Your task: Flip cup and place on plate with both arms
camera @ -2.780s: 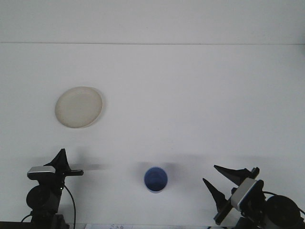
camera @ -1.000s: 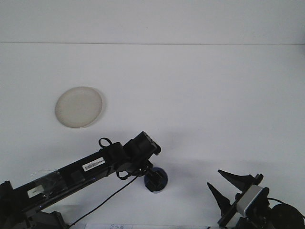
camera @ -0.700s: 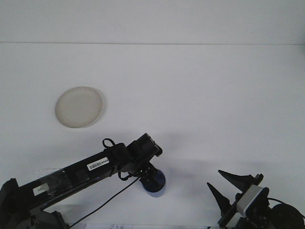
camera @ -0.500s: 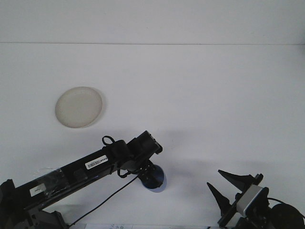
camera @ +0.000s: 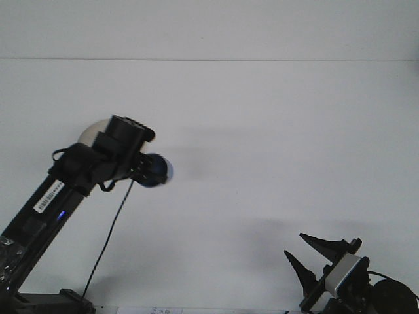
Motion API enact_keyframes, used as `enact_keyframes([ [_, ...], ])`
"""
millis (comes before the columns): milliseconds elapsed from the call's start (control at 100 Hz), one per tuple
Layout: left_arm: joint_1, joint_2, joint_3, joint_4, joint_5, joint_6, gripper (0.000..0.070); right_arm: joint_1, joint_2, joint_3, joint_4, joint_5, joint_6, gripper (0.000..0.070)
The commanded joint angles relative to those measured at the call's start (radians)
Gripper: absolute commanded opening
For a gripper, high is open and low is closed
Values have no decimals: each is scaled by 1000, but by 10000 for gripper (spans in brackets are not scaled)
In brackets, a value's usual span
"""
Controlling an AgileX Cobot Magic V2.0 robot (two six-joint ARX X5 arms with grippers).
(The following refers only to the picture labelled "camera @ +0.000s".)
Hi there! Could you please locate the white printed paper sheet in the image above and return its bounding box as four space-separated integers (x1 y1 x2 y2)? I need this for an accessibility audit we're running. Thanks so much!
116 305 184 314

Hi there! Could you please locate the pale round plate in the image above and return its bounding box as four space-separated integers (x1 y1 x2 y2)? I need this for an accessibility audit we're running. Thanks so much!
79 118 145 181

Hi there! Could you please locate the pale blue cup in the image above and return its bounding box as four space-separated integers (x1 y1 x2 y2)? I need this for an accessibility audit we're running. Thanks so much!
135 152 175 189

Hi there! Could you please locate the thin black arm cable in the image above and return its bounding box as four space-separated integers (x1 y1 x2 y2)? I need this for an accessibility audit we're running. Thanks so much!
368 270 419 298
81 178 135 298

